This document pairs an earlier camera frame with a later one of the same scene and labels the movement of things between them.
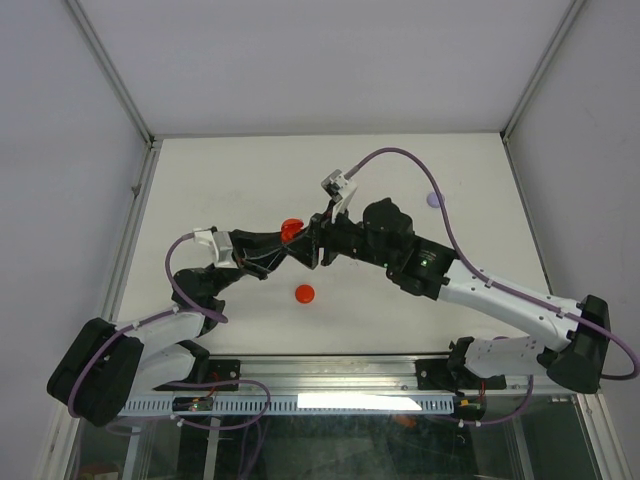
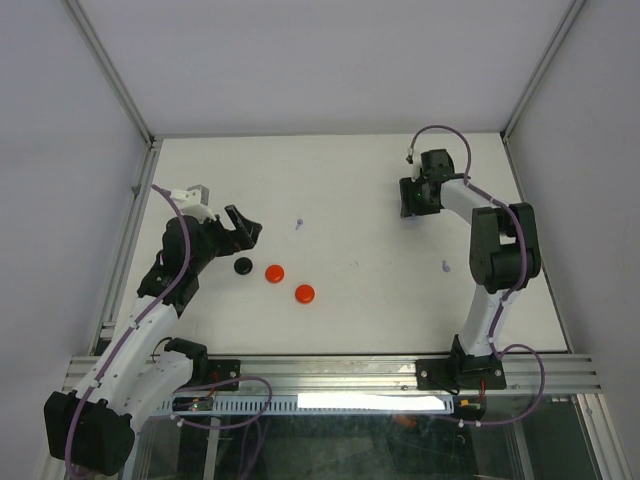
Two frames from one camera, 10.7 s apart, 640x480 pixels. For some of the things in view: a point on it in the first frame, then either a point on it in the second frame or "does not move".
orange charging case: [290, 228] -> [274, 273]
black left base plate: [224, 370] does not move
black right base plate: [436, 374] does not move
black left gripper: [255, 253] -> [241, 238]
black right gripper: [320, 233] -> [408, 204]
